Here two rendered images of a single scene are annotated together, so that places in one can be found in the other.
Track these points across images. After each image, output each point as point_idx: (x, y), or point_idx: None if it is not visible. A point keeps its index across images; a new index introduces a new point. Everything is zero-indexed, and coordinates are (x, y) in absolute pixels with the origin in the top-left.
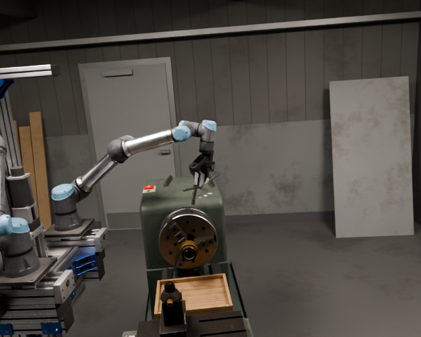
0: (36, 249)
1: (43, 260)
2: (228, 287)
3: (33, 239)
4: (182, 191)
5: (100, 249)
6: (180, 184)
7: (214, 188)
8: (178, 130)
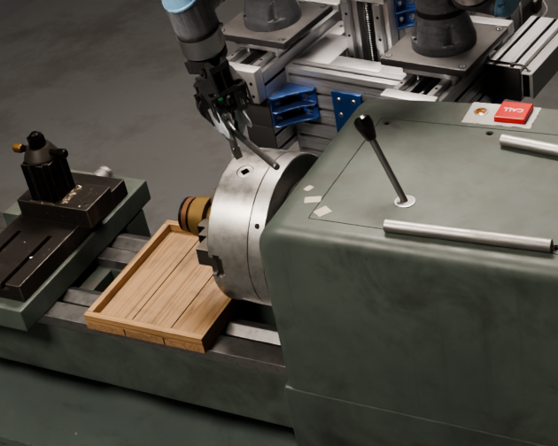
0: (347, 21)
1: (285, 32)
2: (143, 326)
3: (344, 0)
4: (406, 166)
5: None
6: (499, 173)
7: (369, 230)
8: None
